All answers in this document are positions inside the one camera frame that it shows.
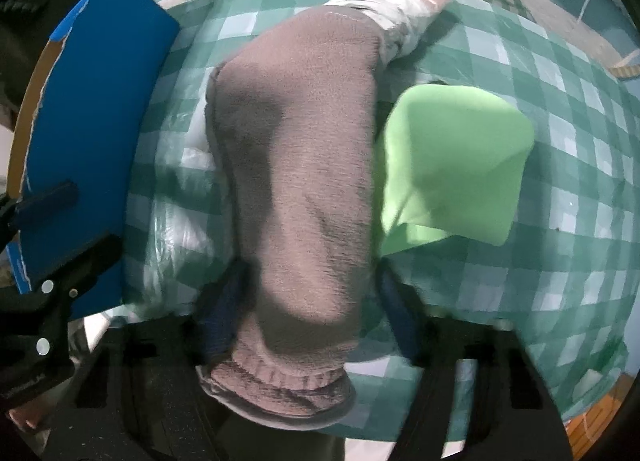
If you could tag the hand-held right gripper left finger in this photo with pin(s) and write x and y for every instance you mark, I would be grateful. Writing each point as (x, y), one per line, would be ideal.
(226, 308)

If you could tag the green checkered plastic tablecloth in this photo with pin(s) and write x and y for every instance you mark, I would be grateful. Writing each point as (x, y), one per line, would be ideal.
(550, 191)

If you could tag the light green cloth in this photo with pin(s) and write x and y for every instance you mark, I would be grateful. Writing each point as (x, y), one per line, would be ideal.
(450, 166)

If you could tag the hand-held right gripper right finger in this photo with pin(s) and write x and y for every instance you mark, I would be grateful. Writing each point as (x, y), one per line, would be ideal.
(396, 308)

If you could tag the brown fleece pants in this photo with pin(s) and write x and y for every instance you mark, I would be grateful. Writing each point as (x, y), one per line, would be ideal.
(300, 181)

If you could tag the blue cardboard box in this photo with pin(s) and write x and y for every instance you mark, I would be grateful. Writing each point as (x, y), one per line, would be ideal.
(100, 91)

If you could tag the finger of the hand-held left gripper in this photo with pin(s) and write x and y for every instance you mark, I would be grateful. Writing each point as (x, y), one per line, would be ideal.
(82, 261)
(47, 202)

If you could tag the white patterned cloth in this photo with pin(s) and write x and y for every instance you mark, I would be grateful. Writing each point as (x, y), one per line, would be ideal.
(400, 16)

